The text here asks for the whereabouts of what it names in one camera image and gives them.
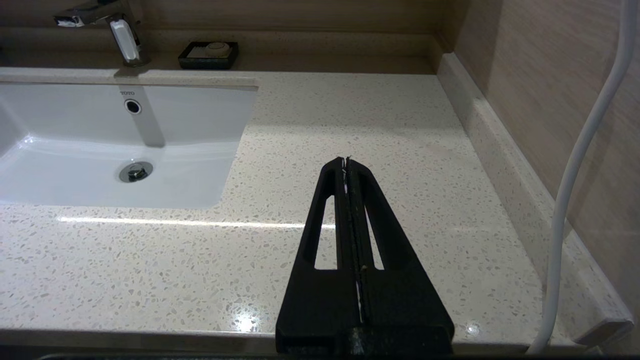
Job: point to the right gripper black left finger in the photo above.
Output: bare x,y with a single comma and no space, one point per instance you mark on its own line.
310,305

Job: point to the round white soap bar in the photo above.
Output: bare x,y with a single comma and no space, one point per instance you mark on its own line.
218,47

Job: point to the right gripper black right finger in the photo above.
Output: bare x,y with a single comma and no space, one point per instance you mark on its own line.
400,305

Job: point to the white ceramic sink basin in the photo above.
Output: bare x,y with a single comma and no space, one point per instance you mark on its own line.
65,185

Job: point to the chrome sink drain stopper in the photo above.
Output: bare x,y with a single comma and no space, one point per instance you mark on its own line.
135,171

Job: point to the chrome sink faucet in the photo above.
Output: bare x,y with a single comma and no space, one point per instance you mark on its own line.
127,45

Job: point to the black square soap dish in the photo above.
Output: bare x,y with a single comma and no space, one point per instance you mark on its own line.
200,61

